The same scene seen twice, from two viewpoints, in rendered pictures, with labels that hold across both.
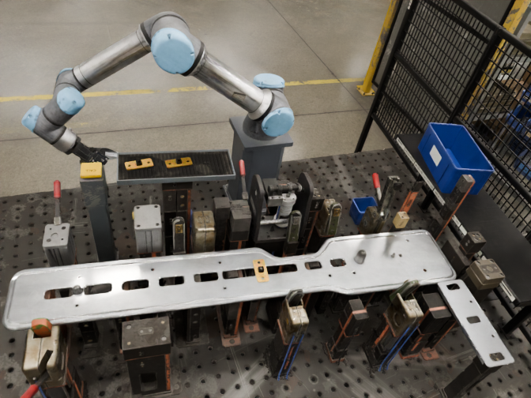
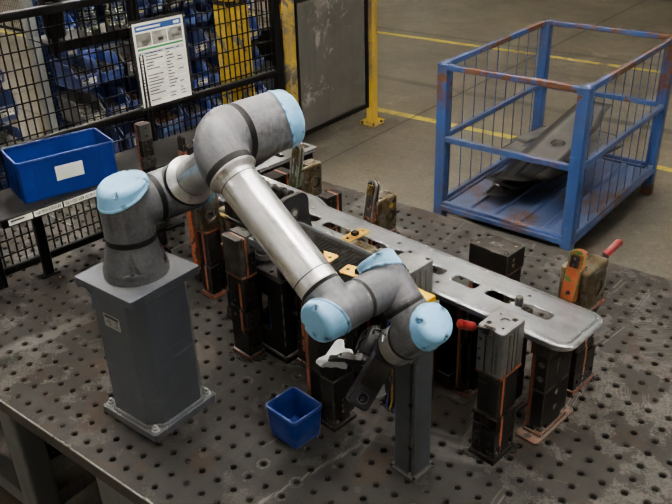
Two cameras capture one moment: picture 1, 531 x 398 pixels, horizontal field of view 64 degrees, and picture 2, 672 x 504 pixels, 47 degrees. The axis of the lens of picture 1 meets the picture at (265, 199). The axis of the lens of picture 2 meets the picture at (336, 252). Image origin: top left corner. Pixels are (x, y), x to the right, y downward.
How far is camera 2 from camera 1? 2.35 m
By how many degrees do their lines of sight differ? 85
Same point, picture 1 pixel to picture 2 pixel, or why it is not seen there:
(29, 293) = (563, 325)
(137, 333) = (504, 246)
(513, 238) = (159, 145)
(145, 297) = (467, 270)
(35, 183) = not seen: outside the picture
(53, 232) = (503, 324)
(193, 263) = not seen: hidden behind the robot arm
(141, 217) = (415, 262)
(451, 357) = not seen: hidden behind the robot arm
